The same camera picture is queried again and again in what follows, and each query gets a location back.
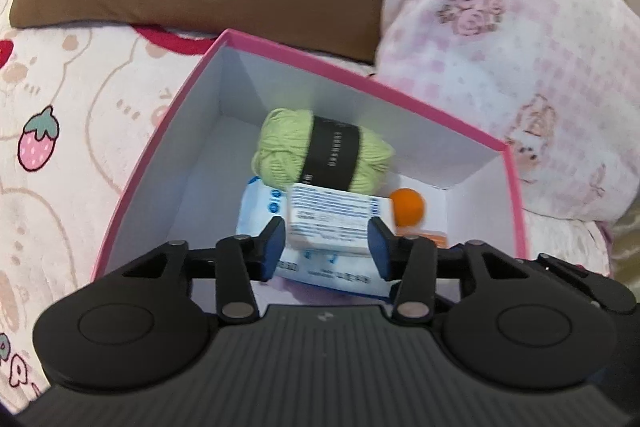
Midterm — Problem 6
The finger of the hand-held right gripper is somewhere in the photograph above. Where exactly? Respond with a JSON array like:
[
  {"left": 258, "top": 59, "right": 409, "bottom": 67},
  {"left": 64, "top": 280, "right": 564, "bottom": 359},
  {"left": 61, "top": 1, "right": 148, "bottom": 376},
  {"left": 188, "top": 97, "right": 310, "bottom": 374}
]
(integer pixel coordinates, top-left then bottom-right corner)
[{"left": 520, "top": 254, "right": 636, "bottom": 315}]

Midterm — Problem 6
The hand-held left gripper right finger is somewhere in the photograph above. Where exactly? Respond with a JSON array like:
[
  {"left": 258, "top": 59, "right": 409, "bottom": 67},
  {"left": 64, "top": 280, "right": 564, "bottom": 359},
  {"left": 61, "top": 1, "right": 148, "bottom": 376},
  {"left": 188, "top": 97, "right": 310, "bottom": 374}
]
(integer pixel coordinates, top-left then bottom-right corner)
[{"left": 367, "top": 217, "right": 523, "bottom": 325}]

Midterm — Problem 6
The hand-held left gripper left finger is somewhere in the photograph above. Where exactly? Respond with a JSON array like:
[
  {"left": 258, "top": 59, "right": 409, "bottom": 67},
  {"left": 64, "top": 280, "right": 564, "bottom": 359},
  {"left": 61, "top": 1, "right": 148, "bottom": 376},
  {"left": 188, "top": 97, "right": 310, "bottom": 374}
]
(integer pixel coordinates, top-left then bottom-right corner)
[{"left": 120, "top": 216, "right": 287, "bottom": 324}]

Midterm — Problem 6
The blue wet wipes packet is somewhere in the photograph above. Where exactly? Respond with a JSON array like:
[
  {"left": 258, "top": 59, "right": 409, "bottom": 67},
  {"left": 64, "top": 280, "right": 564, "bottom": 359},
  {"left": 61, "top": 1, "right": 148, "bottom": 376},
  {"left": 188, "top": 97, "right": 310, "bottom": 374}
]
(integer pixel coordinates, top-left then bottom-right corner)
[{"left": 235, "top": 176, "right": 393, "bottom": 298}]

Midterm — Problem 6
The clear case with orange label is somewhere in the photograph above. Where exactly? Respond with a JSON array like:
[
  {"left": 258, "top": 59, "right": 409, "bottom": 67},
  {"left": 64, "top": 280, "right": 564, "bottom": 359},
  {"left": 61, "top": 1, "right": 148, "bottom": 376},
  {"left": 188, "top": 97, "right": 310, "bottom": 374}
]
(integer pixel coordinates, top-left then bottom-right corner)
[{"left": 395, "top": 227, "right": 451, "bottom": 250}]

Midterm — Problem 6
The orange pompom ball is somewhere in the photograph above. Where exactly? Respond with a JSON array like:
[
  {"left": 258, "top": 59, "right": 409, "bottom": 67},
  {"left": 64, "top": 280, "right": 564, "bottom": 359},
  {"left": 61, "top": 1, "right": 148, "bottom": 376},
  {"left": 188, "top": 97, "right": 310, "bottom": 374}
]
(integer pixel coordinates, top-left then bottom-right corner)
[{"left": 390, "top": 189, "right": 426, "bottom": 228}]

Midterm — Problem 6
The white and blue carton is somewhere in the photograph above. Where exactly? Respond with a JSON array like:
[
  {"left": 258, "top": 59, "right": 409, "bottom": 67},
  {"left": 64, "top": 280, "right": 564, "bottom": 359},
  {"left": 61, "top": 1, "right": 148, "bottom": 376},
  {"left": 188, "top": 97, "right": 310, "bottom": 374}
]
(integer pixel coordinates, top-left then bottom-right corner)
[{"left": 286, "top": 182, "right": 396, "bottom": 255}]

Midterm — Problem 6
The pink cardboard box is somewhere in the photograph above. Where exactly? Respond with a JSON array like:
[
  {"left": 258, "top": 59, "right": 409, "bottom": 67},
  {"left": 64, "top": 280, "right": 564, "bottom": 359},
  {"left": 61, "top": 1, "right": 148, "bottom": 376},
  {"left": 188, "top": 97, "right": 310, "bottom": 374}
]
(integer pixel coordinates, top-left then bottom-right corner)
[{"left": 92, "top": 28, "right": 527, "bottom": 303}]

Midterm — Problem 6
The green yarn ball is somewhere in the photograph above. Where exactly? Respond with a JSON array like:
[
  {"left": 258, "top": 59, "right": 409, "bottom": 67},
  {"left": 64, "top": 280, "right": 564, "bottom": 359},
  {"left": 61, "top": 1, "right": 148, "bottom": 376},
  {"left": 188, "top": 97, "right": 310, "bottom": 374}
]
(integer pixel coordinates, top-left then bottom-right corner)
[{"left": 251, "top": 108, "right": 393, "bottom": 194}]

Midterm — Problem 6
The gold satin pillow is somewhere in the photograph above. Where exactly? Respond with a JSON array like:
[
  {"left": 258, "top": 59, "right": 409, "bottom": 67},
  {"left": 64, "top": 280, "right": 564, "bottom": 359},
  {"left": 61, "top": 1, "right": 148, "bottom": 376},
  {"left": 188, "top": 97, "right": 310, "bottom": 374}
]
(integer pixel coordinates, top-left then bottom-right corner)
[{"left": 611, "top": 207, "right": 640, "bottom": 270}]

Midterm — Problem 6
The printed blanket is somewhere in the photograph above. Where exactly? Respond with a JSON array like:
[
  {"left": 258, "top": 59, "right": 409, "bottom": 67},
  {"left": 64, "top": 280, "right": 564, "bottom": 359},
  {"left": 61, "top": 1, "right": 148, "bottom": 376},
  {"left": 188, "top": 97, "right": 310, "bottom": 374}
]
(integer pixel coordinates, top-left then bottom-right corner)
[{"left": 0, "top": 0, "right": 613, "bottom": 408}]

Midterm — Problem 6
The pink checked pillow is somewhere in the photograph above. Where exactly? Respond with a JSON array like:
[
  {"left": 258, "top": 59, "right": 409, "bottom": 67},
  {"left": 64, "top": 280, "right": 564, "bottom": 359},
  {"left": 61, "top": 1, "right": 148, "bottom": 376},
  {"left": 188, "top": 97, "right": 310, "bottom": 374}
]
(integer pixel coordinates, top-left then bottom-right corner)
[{"left": 375, "top": 0, "right": 640, "bottom": 223}]

